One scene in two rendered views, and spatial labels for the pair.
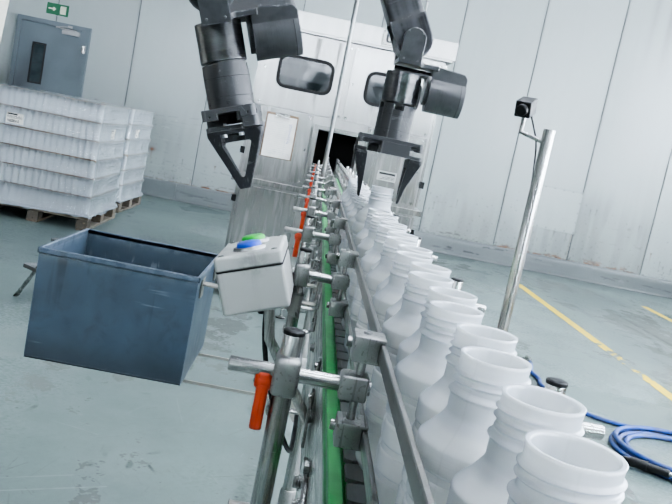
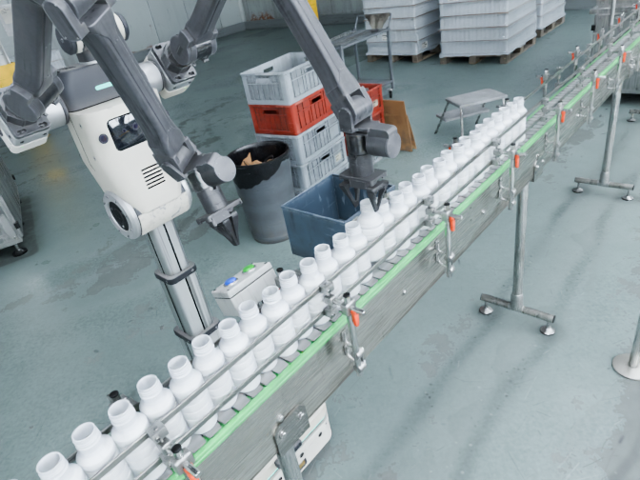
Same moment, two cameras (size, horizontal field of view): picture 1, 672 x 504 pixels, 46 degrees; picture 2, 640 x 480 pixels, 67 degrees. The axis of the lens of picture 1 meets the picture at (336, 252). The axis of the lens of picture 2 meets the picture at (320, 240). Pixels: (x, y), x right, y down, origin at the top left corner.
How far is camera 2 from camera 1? 1.03 m
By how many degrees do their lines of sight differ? 51
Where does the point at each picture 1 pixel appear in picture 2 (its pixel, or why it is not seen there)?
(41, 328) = (293, 242)
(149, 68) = not seen: outside the picture
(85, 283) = (302, 223)
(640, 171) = not seen: outside the picture
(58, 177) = (485, 30)
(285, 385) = not seen: hidden behind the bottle
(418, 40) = (346, 116)
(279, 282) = (232, 306)
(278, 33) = (210, 177)
